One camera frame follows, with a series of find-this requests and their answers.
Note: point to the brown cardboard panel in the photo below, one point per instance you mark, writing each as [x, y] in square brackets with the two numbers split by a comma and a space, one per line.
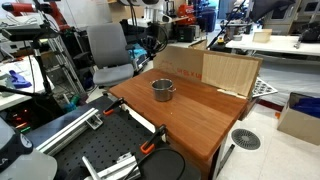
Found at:
[186, 65]

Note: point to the black perforated breadboard plate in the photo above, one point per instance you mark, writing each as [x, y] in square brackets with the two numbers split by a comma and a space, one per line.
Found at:
[100, 143]

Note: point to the blue bin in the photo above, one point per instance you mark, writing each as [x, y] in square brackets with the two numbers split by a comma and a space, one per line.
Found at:
[206, 20]

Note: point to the gray office chair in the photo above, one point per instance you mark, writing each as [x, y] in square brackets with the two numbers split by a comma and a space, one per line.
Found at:
[108, 46]

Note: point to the black stereo camera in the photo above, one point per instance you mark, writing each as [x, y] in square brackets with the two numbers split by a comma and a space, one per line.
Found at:
[26, 32]

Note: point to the white perforated plate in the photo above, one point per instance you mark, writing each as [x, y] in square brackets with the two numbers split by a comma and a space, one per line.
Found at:
[263, 88]

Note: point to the red robot arm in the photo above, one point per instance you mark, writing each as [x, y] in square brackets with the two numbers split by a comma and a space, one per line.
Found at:
[20, 7]

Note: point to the black camera tripod stand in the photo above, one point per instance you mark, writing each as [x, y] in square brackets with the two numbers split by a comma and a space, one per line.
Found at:
[41, 66]

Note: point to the small stainless steel pot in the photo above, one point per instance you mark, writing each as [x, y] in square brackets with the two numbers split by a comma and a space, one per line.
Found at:
[162, 93]

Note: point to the white cloth sheet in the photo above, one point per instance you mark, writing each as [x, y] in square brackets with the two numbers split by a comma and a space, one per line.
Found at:
[293, 80]

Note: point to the white work table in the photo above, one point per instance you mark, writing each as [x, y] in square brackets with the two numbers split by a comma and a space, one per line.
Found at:
[20, 96]
[276, 45]

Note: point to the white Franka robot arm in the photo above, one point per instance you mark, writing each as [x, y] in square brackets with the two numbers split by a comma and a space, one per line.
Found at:
[20, 166]

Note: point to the small wooden box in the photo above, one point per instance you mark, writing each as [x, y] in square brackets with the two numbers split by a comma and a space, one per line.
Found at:
[262, 36]

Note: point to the black controller box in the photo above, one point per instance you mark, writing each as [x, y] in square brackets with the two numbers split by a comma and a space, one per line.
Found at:
[20, 120]

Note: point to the blue cloth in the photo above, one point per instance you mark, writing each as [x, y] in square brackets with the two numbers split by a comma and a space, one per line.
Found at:
[18, 80]

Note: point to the aluminium extrusion rail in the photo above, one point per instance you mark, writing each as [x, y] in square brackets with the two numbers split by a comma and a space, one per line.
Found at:
[113, 168]
[66, 131]

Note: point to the cardboard box with blue bags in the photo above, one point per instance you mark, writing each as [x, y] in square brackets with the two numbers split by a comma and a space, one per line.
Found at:
[296, 126]

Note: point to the black orange spring clamp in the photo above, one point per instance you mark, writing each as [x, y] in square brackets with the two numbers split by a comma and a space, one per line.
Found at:
[154, 138]
[113, 106]

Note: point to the round metal floor drain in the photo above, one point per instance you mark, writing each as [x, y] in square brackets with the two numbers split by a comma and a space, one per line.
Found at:
[246, 139]

